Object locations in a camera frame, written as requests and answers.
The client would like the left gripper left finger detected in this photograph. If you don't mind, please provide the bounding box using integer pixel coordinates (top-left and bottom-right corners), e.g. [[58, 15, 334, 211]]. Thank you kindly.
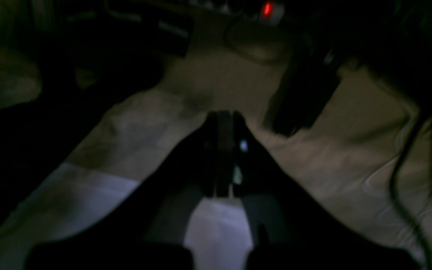
[[25, 112, 218, 270]]

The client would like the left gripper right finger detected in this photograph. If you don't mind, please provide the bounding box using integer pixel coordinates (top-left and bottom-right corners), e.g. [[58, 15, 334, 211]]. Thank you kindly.
[[232, 111, 420, 270]]

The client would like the grey t-shirt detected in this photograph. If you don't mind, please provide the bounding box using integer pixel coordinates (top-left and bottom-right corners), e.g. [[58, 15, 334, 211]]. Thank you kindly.
[[0, 46, 420, 270]]

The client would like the black power strip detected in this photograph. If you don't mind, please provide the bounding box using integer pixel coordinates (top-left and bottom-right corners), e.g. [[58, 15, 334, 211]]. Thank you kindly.
[[187, 0, 286, 26]]

